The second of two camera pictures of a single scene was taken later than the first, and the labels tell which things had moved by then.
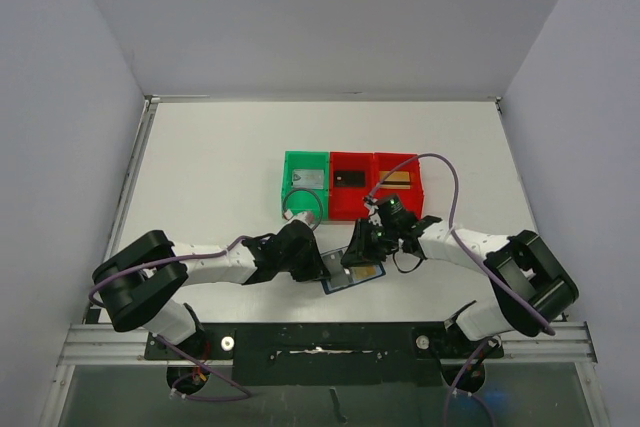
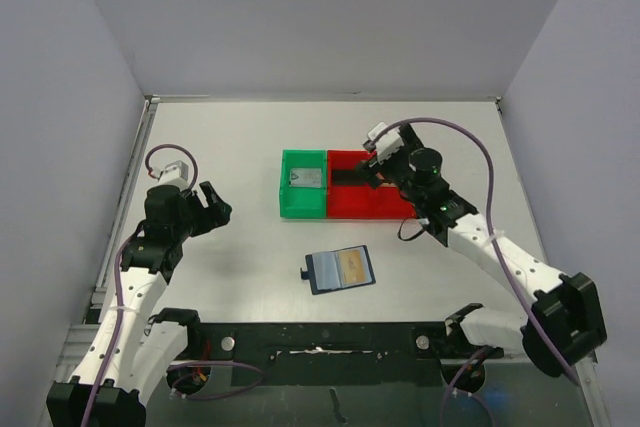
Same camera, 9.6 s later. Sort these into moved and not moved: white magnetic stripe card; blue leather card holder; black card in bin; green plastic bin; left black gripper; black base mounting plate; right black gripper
Moved: blue leather card holder; right black gripper; left black gripper
Not moved: green plastic bin; white magnetic stripe card; black card in bin; black base mounting plate
